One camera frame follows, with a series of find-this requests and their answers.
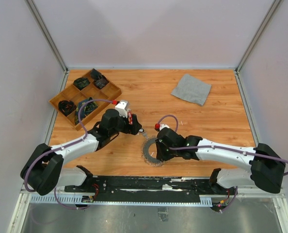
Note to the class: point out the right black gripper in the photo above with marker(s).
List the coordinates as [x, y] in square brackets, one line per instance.
[160, 155]

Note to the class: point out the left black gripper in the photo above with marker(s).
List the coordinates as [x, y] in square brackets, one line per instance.
[136, 125]

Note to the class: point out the metal disc keyring holder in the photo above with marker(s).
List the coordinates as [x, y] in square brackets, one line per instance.
[146, 155]

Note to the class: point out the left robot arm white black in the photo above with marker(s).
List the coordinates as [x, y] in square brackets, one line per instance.
[44, 170]

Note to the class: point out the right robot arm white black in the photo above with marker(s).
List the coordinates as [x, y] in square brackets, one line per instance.
[258, 166]

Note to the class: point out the red key tag upper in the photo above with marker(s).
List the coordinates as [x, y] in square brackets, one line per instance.
[130, 118]

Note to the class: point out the blue patterned folded fabric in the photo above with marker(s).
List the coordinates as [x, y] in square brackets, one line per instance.
[88, 109]

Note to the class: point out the grey cloth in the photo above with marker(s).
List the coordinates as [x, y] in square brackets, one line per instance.
[192, 90]

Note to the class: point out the dark rolled fabric right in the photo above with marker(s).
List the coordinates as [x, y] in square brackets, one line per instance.
[101, 83]

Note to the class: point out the wooden compartment tray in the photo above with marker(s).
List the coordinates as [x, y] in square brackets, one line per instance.
[109, 92]

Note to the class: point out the dark rolled fabric back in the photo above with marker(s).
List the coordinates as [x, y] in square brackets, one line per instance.
[95, 75]

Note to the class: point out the dark green rolled fabric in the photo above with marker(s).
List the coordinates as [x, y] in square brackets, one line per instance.
[81, 83]

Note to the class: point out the black rolled belt fabric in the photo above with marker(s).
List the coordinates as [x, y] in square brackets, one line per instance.
[66, 107]

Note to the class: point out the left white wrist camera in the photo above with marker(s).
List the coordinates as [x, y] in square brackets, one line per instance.
[123, 108]

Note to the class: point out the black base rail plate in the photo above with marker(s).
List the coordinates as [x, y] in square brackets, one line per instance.
[150, 189]

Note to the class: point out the grey slotted cable duct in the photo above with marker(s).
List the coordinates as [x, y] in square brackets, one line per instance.
[77, 199]

